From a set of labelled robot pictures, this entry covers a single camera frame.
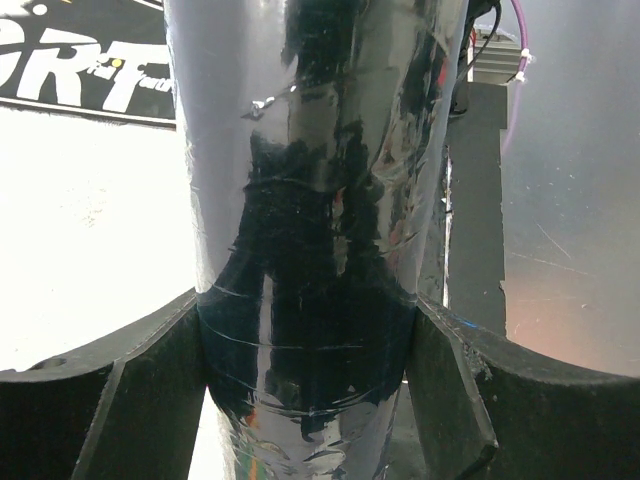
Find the black racket cover bag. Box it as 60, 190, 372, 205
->
1, 1, 175, 129

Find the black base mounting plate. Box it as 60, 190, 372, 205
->
446, 83, 507, 336

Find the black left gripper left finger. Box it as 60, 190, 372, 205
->
1, 291, 205, 479

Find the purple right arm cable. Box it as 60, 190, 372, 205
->
502, 0, 534, 156

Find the black shuttlecock tube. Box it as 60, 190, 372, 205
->
164, 1, 468, 479

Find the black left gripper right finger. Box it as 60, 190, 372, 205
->
407, 298, 639, 479

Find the floral tablecloth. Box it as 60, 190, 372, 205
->
1, 109, 221, 479

